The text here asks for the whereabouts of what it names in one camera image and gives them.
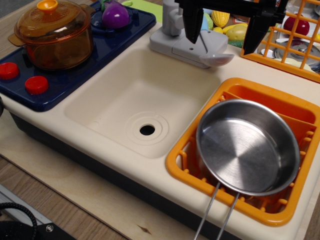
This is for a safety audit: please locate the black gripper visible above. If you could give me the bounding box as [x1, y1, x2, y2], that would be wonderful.
[175, 0, 288, 55]

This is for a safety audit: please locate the stainless steel pan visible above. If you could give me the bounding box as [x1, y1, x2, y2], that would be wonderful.
[193, 98, 301, 240]

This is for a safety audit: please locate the yellow toy corn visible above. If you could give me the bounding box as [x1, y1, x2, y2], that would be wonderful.
[211, 10, 230, 28]

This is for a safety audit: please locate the yellow toy potato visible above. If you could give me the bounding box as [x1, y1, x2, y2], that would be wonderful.
[226, 24, 248, 41]

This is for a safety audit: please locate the grey toy faucet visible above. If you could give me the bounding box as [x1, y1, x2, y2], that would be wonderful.
[150, 0, 235, 68]

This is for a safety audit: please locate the green cutting board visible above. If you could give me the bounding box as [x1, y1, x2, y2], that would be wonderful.
[121, 0, 163, 22]

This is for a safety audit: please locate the red toy fruit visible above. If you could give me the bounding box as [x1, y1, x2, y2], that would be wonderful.
[282, 16, 310, 36]

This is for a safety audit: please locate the steel pot lid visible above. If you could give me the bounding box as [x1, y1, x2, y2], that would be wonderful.
[273, 39, 320, 72]

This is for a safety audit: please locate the purple toy eggplant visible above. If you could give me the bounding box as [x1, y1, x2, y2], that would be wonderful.
[100, 0, 130, 29]

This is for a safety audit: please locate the blue toy stove top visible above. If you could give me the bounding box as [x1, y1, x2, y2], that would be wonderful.
[0, 1, 157, 112]

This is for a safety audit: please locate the orange dish drainer basket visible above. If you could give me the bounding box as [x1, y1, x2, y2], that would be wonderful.
[166, 78, 320, 227]

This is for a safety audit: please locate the amber transparent pot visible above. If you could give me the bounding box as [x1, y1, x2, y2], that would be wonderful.
[8, 4, 95, 71]

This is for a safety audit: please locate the cream toy sink unit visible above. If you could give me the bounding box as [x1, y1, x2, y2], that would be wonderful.
[0, 21, 320, 240]

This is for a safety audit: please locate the amber pot lid orange knob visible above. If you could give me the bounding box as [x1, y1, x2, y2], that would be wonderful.
[14, 0, 91, 43]

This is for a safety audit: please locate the red stove knob right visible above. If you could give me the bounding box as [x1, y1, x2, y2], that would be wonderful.
[24, 75, 49, 95]

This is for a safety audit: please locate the red stove knob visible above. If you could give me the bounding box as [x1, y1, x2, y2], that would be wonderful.
[24, 75, 49, 95]
[0, 62, 20, 80]

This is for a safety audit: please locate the red stove knob left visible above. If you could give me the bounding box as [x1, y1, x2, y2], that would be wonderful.
[0, 62, 20, 80]

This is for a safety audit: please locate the orange wire rack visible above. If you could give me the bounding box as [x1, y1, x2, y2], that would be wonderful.
[241, 0, 320, 83]

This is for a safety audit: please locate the black braided cable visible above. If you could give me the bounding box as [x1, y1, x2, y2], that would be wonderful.
[0, 202, 38, 240]

